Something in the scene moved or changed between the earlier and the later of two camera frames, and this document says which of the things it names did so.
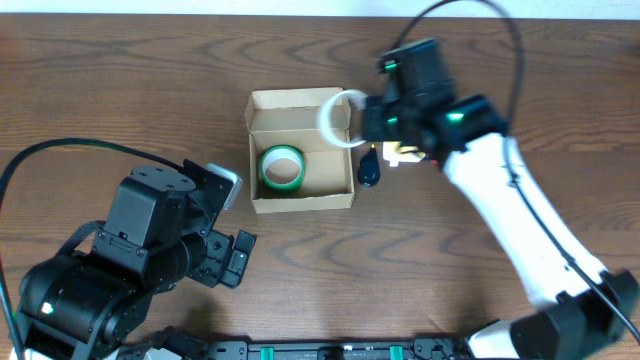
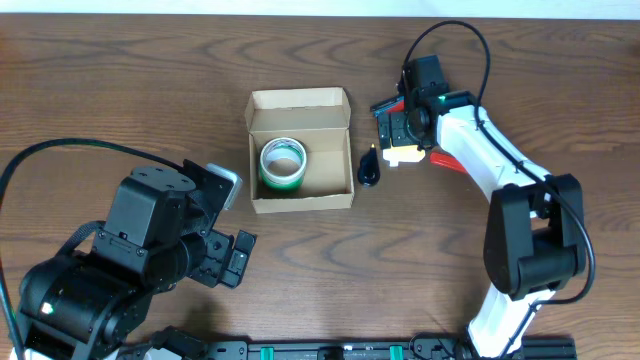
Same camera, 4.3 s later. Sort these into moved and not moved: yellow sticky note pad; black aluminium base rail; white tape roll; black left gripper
Moved: white tape roll
Not moved: yellow sticky note pad; black left gripper; black aluminium base rail
